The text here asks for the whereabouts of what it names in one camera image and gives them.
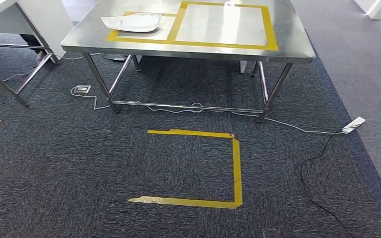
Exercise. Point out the yellow floor tape outline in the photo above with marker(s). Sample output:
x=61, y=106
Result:
x=237, y=170

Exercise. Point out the steel workbench table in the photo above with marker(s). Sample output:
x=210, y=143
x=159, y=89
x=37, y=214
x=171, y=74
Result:
x=289, y=39

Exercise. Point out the white pointed plastic shell part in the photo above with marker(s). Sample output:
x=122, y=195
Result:
x=134, y=22

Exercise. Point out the yellow tape outline on workbench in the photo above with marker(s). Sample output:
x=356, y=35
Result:
x=271, y=33

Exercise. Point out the small grey floor adapter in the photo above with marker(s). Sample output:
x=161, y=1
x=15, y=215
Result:
x=82, y=89

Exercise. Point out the white power strip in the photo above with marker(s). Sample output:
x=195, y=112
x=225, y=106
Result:
x=353, y=125

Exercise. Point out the steel table leg frame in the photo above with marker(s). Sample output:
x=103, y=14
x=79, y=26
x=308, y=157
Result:
x=29, y=77

